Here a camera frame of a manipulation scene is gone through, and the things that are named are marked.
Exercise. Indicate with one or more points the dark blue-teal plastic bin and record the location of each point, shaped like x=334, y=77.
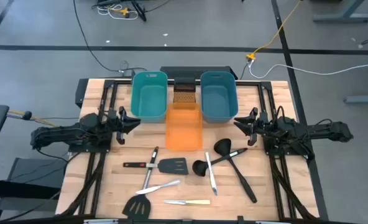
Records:
x=218, y=102

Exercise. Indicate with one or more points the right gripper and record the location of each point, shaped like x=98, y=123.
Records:
x=264, y=126

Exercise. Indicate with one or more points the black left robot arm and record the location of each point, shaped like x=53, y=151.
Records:
x=62, y=133

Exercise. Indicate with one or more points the silver table knife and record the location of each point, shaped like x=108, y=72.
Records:
x=211, y=174
x=159, y=187

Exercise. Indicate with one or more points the black ladle with white label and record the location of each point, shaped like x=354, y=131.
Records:
x=199, y=168

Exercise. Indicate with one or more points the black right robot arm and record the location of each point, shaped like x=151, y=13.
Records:
x=327, y=129

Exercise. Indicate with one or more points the orange translucent plastic bin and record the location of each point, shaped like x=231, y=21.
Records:
x=184, y=130

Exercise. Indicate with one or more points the teal green plastic bin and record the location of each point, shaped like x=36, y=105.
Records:
x=149, y=99

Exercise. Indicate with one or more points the black aluminium table frame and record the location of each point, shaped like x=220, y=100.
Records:
x=122, y=81

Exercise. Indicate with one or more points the plain black ladle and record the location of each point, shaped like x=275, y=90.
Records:
x=222, y=146

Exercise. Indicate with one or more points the grey desk foot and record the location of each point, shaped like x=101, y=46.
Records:
x=364, y=99

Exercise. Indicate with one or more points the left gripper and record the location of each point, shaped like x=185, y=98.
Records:
x=117, y=127

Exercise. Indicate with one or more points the grey desk leg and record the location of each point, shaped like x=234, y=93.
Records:
x=342, y=18

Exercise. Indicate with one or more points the black table clamp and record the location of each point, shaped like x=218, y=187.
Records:
x=240, y=219

